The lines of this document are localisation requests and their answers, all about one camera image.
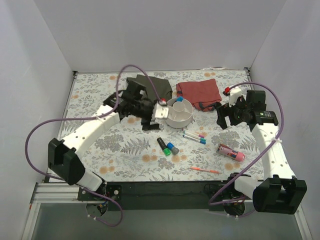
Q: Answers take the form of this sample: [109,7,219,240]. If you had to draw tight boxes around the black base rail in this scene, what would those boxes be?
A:
[77,179,248,212]

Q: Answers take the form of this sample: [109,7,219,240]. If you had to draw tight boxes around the floral table mat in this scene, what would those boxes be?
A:
[66,69,259,182]

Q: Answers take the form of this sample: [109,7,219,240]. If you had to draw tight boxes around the pink cap white marker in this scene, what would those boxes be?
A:
[182,129,205,139]

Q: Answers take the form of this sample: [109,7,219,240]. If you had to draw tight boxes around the blue cap black highlighter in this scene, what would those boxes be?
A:
[176,96,184,102]

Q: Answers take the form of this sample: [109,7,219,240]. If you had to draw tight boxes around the white round divided organizer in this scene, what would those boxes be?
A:
[165,97,194,129]

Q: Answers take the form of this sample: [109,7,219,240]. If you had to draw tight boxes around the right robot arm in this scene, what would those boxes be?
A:
[217,87,307,215]

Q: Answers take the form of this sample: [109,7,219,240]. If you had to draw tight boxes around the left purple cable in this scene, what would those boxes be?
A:
[24,64,167,228]

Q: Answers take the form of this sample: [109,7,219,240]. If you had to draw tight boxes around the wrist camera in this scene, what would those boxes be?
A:
[152,102,169,120]
[228,87,243,107]

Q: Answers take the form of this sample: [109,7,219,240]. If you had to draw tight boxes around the purple cable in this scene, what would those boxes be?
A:
[24,64,167,228]
[207,81,286,206]

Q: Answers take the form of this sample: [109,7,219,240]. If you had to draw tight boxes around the green cap black highlighter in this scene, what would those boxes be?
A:
[156,137,171,156]

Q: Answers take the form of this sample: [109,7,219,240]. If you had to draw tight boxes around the teal cap white marker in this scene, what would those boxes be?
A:
[183,132,206,143]

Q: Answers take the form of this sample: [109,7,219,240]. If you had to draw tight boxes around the blue cap white marker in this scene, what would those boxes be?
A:
[182,134,206,145]

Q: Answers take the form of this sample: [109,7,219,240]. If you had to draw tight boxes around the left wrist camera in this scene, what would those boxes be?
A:
[152,102,169,120]

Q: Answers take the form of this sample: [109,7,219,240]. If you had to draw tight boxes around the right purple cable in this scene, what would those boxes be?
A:
[207,81,286,206]

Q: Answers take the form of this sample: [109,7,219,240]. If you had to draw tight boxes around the pink pencil case tube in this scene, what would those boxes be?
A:
[217,143,245,162]

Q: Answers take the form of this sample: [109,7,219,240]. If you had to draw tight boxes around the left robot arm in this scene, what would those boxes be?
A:
[48,82,169,200]

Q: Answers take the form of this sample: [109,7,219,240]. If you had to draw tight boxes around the orange pink pen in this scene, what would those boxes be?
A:
[190,167,221,174]

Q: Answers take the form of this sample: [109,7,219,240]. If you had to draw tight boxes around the red folded cloth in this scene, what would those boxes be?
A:
[176,78,222,112]

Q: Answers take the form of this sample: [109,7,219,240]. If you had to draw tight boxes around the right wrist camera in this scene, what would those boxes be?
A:
[228,87,243,107]

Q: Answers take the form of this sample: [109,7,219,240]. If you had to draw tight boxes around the olive green folded cloth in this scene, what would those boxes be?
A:
[126,74,173,101]

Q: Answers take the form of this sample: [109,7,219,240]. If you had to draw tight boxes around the blue and grey stubby marker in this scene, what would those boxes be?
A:
[166,142,180,155]

